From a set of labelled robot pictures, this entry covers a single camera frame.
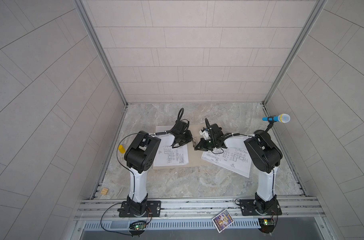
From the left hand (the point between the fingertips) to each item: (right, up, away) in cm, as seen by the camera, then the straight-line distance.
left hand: (196, 135), depth 97 cm
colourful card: (+10, -34, -30) cm, 47 cm away
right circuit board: (+31, -37, -29) cm, 56 cm away
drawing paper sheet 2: (+23, -12, -8) cm, 28 cm away
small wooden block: (-48, -26, -22) cm, 59 cm away
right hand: (-1, -8, -4) cm, 9 cm away
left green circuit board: (-28, -36, -32) cm, 55 cm away
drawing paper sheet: (-18, -11, -9) cm, 23 cm away
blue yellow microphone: (+44, +12, -20) cm, 50 cm away
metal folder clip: (-1, -4, -3) cm, 5 cm away
